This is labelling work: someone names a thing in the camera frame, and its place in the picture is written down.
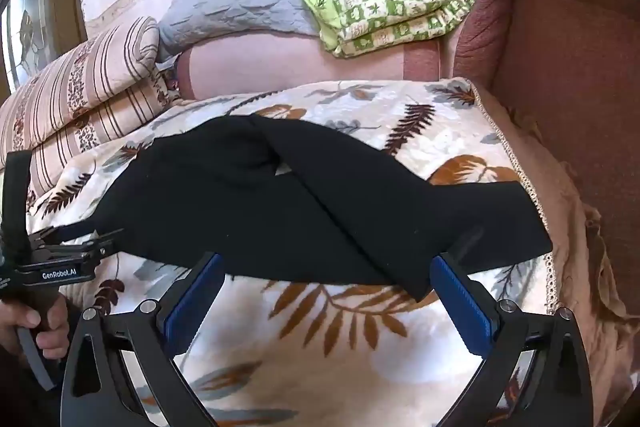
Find grey quilted blanket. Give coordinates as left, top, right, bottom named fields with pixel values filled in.
left=157, top=0, right=327, bottom=60

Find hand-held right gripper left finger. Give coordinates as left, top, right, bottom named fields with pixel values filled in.
left=61, top=251, right=227, bottom=427

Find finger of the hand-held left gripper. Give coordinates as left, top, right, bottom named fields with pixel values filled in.
left=27, top=221, right=97, bottom=249
left=47, top=228, right=126, bottom=259

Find patterned glass door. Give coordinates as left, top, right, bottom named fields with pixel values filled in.
left=0, top=0, right=89, bottom=98

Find person's left hand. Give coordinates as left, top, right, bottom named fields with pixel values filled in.
left=0, top=294, right=72, bottom=364

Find reddish brown sofa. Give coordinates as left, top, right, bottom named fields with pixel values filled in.
left=175, top=0, right=640, bottom=408

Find striped folded quilt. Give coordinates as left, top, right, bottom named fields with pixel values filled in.
left=0, top=16, right=182, bottom=204

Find leaf print plush blanket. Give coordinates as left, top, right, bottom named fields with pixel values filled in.
left=25, top=77, right=557, bottom=427

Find green patterned folded quilt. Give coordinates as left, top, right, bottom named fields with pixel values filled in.
left=286, top=0, right=491, bottom=58

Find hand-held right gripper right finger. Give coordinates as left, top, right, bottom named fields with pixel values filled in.
left=430, top=252, right=594, bottom=427

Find black pants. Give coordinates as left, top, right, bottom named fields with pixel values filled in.
left=92, top=114, right=554, bottom=303

